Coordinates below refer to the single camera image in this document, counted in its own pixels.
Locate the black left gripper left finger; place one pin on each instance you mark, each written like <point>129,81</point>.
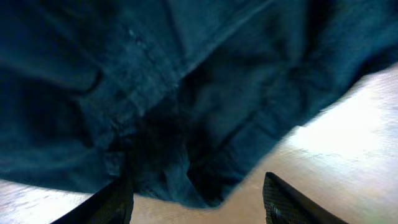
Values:
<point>111,205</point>

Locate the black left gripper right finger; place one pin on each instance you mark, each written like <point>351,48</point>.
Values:
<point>286,205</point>

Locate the navy blue shorts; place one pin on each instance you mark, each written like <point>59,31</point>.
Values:
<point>189,94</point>

